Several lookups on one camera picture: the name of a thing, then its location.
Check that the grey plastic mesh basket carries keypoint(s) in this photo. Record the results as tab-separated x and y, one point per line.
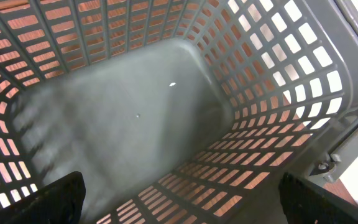
177	111

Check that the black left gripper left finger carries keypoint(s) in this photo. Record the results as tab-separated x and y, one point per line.
60	202

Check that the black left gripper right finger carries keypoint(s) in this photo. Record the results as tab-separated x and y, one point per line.
305	202

